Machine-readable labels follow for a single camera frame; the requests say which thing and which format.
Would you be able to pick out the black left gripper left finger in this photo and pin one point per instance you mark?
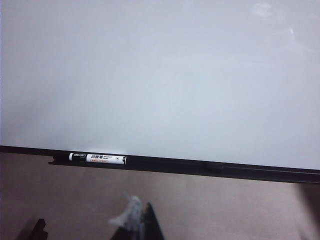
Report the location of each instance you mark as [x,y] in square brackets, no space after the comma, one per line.
[38,230]

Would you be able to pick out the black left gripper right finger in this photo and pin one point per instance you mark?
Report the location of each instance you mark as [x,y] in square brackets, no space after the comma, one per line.
[147,225]

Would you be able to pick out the black whiteboard pen tray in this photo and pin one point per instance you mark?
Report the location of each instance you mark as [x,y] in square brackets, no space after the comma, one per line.
[175,166]

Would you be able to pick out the black marker with white label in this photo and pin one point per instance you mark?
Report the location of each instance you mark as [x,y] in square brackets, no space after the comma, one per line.
[97,158]

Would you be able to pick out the white fibrous padding scrap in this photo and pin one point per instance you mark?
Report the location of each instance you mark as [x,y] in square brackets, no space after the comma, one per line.
[130,212]

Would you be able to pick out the white board with black frame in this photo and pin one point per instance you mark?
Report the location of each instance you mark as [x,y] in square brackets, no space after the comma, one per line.
[160,75]

